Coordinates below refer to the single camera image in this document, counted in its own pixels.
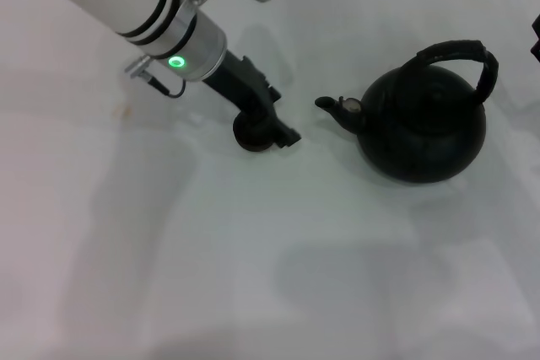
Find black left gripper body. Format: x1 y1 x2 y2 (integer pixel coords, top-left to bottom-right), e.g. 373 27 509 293
202 49 284 124

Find small black teacup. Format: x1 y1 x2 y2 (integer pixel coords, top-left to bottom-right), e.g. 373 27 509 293
232 110 285 154

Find black round teapot with handle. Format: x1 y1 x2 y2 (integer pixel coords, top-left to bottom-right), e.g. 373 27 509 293
314 39 501 185

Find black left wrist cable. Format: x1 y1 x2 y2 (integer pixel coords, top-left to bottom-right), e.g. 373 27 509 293
123 55 187 99

